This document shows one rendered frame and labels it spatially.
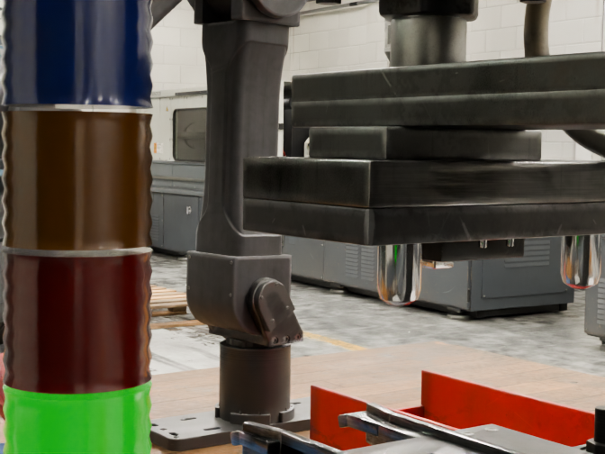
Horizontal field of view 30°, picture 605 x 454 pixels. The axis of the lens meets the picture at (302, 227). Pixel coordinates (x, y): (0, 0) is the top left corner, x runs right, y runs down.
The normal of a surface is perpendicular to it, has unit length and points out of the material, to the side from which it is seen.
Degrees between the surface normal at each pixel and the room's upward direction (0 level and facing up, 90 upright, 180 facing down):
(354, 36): 90
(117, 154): 76
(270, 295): 90
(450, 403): 90
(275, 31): 90
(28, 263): 104
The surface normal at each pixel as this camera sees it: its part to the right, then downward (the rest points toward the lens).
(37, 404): -0.35, 0.30
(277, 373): 0.62, 0.07
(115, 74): 0.61, -0.18
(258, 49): 0.60, 0.31
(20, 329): -0.58, 0.29
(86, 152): 0.28, -0.17
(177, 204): -0.85, 0.03
